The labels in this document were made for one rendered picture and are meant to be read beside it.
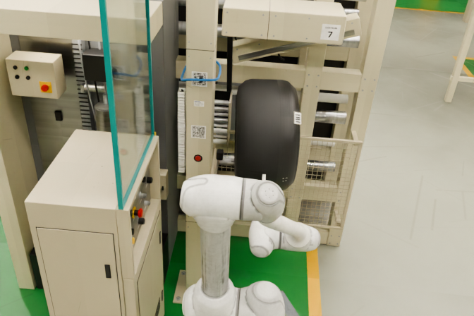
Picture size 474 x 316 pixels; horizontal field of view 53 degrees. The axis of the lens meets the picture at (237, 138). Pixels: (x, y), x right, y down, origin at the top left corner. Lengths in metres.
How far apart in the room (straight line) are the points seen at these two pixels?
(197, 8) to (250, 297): 1.22
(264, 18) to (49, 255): 1.45
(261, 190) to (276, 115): 0.86
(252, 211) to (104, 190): 0.73
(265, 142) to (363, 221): 1.89
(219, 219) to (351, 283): 2.07
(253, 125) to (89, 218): 0.83
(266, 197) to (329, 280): 2.06
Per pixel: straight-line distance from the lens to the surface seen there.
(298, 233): 1.85
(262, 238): 1.96
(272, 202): 1.40
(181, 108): 2.36
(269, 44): 2.60
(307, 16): 2.41
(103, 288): 2.17
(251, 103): 2.23
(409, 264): 3.69
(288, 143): 2.21
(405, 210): 4.17
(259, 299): 1.87
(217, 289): 1.80
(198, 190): 1.44
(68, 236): 2.01
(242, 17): 2.41
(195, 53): 2.22
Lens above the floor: 2.44
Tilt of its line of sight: 31 degrees down
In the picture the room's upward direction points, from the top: 4 degrees clockwise
